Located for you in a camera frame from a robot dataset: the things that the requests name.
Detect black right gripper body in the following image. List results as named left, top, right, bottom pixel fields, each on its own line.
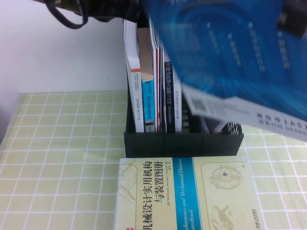
left=284, top=0, right=307, bottom=16

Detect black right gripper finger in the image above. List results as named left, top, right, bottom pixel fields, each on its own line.
left=276, top=8, right=307, bottom=39

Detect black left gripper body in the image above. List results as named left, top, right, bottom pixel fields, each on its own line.
left=88, top=0, right=151, bottom=23

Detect white catalogue with blue back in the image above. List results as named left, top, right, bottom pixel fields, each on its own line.
left=139, top=0, right=307, bottom=143

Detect thick white orange-banded book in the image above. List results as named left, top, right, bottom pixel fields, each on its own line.
left=122, top=19, right=146, bottom=133

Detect blue-spined book with brown pages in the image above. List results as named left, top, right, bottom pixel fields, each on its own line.
left=137, top=26, right=157, bottom=134

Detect black-spined mobile robot book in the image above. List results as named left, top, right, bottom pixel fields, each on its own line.
left=164, top=61, right=177, bottom=132

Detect slim white orange-banded book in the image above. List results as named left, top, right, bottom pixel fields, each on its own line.
left=172, top=69, right=183, bottom=132

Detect black perforated plastic book holder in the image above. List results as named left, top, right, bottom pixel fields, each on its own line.
left=123, top=16, right=245, bottom=159

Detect large yellow-green mechanical design book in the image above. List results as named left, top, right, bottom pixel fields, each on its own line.
left=112, top=157, right=261, bottom=230

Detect red-edged dark-cover magazine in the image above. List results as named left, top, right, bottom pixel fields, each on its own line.
left=148, top=15, right=162, bottom=134

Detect green white checked tablecloth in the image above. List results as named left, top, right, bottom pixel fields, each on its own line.
left=0, top=90, right=307, bottom=230

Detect black looped cable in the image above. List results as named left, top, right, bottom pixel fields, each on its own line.
left=45, top=0, right=90, bottom=31

